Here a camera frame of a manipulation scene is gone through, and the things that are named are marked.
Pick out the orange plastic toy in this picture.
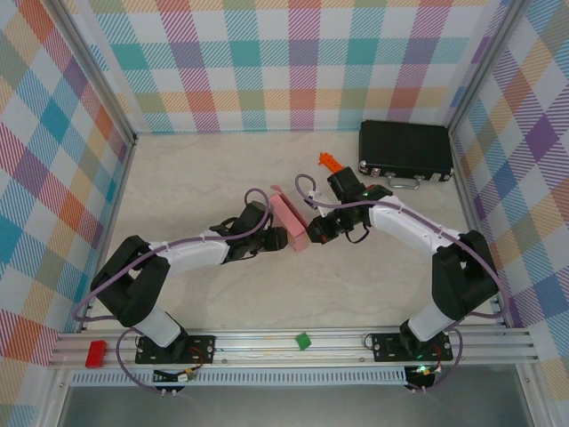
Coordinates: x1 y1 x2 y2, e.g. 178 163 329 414
317 152 344 173

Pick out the black carrying case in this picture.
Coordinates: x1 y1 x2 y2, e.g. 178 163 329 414
357 119 455 190

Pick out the grey metal panel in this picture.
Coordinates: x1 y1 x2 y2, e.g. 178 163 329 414
56 383 535 427

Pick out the red toy brick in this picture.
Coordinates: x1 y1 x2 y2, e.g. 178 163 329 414
84 340 109 369

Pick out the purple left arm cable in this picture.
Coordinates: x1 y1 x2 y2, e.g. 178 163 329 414
72 188 275 395

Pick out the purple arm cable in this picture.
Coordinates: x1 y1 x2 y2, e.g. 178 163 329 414
72 188 275 395
294 173 509 395

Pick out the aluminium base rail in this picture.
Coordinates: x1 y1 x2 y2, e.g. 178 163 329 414
47 327 537 371

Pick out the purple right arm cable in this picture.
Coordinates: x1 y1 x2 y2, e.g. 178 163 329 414
294 173 509 395

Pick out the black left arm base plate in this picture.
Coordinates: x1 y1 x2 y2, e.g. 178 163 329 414
134 334 217 366

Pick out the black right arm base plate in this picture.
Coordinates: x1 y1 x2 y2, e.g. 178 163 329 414
370 332 455 363

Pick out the slotted grey cable duct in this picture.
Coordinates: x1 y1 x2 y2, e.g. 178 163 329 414
69 367 408 387

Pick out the aluminium side rail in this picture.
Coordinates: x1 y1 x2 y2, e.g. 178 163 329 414
76 133 140 334
448 128 510 329

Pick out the aluminium frame post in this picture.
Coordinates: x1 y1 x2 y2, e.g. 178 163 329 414
48 0 139 146
445 0 529 131

